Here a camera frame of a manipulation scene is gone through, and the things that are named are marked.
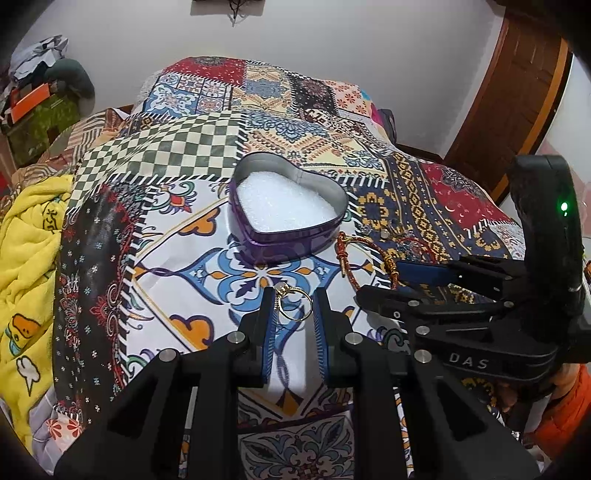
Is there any red braided cord bracelet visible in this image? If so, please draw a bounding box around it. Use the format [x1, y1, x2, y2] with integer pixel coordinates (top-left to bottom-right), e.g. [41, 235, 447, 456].
[335, 230, 440, 292]

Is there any gold ring pair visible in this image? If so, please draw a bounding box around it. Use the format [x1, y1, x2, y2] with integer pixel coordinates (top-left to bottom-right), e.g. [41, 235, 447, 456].
[273, 281, 316, 323]

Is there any right hand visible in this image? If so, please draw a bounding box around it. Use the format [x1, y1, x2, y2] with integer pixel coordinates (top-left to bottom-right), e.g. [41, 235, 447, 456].
[497, 363, 580, 412]

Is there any patchwork patterned bedspread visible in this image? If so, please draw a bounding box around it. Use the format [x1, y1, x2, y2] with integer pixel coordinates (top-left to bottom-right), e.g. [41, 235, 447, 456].
[36, 56, 524, 479]

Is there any brown wooden door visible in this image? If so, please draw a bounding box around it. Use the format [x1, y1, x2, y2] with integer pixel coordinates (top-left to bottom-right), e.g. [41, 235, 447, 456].
[444, 7, 572, 202]

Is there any yellow cartoon blanket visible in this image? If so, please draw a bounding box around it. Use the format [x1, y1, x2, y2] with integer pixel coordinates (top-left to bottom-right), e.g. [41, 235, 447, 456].
[1, 175, 73, 450]

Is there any striped brown pillow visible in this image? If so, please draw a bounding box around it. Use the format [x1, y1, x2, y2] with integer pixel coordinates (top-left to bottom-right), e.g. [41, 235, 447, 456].
[11, 107, 130, 189]

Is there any green storage box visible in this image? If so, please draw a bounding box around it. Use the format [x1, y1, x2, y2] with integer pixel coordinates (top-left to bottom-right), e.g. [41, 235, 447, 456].
[3, 95, 80, 167]

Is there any orange box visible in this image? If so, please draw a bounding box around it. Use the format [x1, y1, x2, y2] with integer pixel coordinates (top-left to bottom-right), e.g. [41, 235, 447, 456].
[10, 83, 50, 123]

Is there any pile of clothes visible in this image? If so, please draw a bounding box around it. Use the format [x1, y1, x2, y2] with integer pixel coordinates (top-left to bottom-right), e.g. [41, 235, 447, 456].
[1, 35, 95, 117]

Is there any wall-mounted black screen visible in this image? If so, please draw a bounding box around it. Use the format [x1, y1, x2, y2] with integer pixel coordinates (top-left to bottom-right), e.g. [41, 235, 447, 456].
[190, 0, 266, 23]

